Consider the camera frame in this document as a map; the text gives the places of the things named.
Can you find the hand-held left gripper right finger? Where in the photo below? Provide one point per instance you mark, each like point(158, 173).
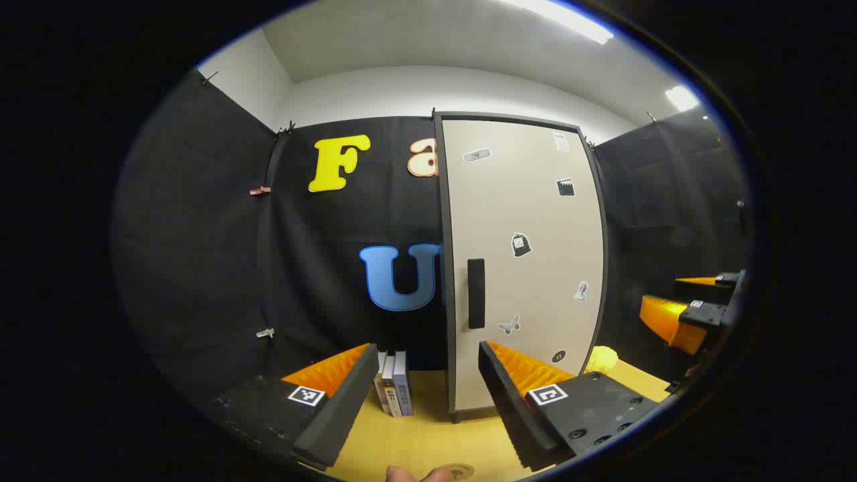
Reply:
point(512, 415)

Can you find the book with white spine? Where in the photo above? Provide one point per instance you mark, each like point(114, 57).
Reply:
point(391, 388)

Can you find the yellow bumpy toy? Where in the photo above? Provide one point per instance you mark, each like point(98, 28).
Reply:
point(602, 360)

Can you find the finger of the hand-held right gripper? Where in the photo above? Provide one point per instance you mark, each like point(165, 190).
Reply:
point(669, 321)
point(726, 278)

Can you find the small ceiling light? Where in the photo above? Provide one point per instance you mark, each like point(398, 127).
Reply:
point(681, 98)

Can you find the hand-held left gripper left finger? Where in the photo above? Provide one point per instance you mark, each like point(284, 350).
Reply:
point(341, 415)

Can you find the white clip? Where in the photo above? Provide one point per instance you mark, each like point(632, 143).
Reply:
point(265, 332)

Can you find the dark grey cabinet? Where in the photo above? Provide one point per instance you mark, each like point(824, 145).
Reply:
point(448, 288)

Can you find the black backdrop cloth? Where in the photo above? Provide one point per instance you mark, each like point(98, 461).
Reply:
point(187, 268)

